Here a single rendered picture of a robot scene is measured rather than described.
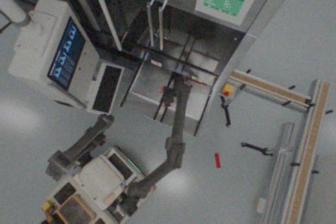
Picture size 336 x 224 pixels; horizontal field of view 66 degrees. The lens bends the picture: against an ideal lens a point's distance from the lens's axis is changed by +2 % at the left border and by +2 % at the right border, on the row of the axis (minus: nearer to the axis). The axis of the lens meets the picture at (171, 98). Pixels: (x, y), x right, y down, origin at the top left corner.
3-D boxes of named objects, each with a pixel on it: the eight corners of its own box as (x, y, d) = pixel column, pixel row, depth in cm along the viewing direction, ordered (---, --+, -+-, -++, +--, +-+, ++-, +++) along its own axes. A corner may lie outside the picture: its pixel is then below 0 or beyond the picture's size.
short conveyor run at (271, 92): (220, 85, 212) (224, 78, 197) (226, 68, 216) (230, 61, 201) (300, 114, 207) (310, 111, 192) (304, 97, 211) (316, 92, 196)
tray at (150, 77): (146, 56, 213) (145, 54, 210) (175, 67, 211) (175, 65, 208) (130, 91, 205) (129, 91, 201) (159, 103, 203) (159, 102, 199)
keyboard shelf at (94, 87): (94, 61, 222) (93, 59, 219) (124, 67, 221) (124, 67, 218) (76, 109, 210) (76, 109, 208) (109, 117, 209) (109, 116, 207)
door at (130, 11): (100, 29, 182) (70, -35, 125) (161, 52, 178) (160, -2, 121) (100, 30, 182) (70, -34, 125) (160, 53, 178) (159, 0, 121)
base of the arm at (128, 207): (115, 202, 153) (129, 217, 151) (122, 195, 149) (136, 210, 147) (124, 194, 160) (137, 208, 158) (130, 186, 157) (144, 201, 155)
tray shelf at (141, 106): (141, 55, 215) (140, 54, 213) (218, 85, 210) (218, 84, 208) (117, 106, 203) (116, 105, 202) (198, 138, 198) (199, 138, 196)
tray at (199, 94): (184, 70, 211) (184, 69, 207) (213, 82, 209) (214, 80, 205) (168, 107, 202) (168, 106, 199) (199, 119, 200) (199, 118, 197)
